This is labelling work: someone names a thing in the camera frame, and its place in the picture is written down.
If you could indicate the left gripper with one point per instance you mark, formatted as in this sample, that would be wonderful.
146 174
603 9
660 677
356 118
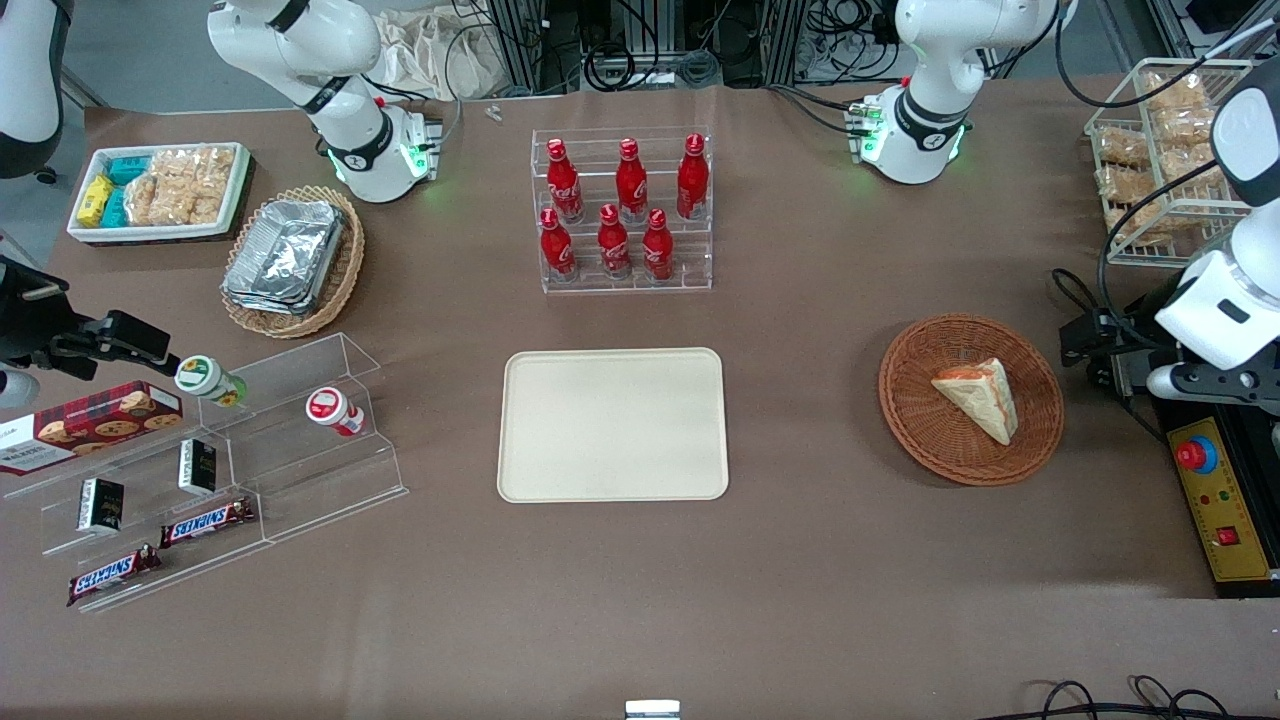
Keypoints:
1137 326

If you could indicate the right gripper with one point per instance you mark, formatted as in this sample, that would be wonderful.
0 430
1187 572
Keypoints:
30 325

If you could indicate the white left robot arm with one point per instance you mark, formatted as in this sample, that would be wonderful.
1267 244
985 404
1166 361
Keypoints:
930 100

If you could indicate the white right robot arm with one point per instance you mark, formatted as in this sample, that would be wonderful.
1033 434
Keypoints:
350 140

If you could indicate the wrapped triangular sandwich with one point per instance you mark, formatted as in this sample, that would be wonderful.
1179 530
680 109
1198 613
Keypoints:
985 400

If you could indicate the silver foil tray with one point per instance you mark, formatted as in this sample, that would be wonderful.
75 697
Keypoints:
262 304
290 250

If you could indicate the brown round wicker basket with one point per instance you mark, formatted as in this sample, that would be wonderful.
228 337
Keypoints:
920 430

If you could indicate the light wicker basket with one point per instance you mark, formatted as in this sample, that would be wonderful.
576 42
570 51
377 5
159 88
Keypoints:
340 270

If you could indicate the beige plastic tray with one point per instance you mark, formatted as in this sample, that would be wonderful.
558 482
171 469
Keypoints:
612 425

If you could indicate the red tartan cookie box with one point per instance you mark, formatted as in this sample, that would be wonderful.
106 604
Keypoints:
90 425

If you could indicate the green lid sunflower cup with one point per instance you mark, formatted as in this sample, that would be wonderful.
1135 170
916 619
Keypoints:
205 378

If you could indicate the clear fried snack bag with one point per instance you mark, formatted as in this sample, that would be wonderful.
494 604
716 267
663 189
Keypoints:
1175 92
1125 148
1135 215
1185 128

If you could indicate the teal snack packet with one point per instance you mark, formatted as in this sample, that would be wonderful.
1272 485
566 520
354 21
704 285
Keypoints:
128 170
114 208

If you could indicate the yellow snack packet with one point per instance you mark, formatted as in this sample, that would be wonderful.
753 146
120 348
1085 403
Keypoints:
95 200

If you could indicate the small black white box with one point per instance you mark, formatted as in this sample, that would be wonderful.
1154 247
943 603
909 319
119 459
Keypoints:
100 505
198 466

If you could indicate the clear rice cracker bag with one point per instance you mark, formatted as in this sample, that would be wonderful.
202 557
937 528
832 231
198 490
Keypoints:
170 205
200 168

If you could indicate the yellow black emergency stop box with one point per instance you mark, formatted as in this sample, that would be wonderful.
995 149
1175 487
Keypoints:
1225 510

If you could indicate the brown Snickers bar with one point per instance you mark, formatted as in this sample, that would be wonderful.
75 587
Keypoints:
112 575
208 522

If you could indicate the white rectangular snack bin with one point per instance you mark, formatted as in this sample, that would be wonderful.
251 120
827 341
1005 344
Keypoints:
238 190

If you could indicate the red lid white cup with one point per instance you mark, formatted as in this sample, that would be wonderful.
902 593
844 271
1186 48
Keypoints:
330 408

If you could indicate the clear acrylic stepped shelf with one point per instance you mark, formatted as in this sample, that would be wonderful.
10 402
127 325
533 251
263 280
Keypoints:
310 470

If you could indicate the brown table cover mat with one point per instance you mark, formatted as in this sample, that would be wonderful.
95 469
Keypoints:
800 600

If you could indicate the beige crumpled cloth bag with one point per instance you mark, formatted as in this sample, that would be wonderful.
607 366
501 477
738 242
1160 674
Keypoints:
440 50

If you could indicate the red cola bottle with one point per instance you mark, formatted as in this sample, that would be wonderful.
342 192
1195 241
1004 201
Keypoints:
557 250
692 180
564 185
631 185
657 250
613 248

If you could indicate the clear acrylic bottle rack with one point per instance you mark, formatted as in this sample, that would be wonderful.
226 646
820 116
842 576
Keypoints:
620 285

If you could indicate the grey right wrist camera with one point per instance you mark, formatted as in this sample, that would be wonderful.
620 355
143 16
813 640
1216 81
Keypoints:
14 390

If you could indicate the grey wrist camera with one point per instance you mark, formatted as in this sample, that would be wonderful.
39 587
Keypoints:
1215 383
14 390

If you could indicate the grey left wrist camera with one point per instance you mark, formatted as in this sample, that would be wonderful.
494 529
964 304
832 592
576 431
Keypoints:
1215 383

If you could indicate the aluminium frame post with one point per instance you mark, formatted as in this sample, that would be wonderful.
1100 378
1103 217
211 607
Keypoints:
525 40

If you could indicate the white bracket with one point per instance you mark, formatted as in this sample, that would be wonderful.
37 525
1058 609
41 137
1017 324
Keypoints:
652 710

